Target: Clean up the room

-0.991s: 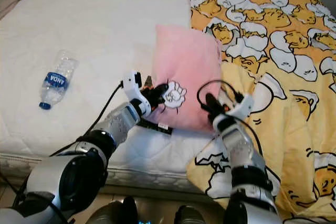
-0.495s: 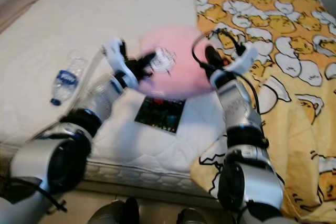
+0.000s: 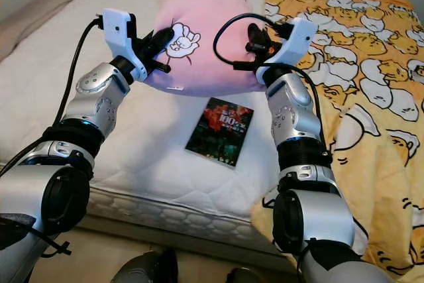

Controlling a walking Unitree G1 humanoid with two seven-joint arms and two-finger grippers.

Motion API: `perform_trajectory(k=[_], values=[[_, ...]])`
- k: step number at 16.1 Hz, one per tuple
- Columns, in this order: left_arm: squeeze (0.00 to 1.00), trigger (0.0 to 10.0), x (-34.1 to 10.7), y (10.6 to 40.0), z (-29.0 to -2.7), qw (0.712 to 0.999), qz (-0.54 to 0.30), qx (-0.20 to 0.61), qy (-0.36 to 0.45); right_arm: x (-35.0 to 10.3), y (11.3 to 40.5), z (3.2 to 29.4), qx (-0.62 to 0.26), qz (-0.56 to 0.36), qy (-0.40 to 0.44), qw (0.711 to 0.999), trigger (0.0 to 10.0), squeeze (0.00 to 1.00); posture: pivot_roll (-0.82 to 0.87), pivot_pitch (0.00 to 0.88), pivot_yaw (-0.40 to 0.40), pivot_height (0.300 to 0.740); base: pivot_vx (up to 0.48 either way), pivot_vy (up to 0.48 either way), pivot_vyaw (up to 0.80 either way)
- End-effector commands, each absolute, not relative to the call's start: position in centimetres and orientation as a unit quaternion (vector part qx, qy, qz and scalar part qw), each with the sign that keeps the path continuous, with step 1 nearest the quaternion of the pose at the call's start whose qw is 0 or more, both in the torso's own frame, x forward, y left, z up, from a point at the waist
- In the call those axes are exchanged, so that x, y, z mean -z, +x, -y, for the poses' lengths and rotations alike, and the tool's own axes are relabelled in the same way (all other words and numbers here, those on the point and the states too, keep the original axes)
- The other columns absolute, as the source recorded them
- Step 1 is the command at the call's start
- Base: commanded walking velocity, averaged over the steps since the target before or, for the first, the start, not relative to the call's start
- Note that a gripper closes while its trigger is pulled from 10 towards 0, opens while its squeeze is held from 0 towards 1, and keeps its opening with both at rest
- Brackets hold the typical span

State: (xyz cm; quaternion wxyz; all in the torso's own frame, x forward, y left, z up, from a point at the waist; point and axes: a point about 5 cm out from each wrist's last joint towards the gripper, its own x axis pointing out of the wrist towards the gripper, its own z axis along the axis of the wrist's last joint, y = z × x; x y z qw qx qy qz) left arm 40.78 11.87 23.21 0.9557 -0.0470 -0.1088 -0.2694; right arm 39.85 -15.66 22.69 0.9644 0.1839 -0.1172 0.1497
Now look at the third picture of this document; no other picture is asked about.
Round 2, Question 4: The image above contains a pink cartoon pillow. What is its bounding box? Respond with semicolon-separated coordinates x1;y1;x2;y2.
142;0;269;95

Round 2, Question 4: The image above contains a dark red-printed book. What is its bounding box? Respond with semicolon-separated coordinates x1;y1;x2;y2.
185;97;254;168

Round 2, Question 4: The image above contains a white quilted mattress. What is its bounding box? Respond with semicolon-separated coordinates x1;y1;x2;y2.
0;0;332;257

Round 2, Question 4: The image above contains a yellow cartoon duck blanket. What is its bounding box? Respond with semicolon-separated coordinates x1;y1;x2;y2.
250;0;424;277

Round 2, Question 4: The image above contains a grey robot right leg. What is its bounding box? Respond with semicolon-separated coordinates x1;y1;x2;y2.
225;266;269;283

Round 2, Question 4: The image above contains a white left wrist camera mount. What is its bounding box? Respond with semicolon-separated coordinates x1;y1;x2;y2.
103;8;148;82

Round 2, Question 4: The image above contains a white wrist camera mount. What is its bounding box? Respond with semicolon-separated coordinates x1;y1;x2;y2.
103;8;148;82
256;18;319;82

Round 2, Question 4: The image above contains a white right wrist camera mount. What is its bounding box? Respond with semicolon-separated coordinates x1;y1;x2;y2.
256;18;319;82

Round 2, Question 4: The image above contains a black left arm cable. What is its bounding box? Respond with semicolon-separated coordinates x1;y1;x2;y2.
0;18;105;174

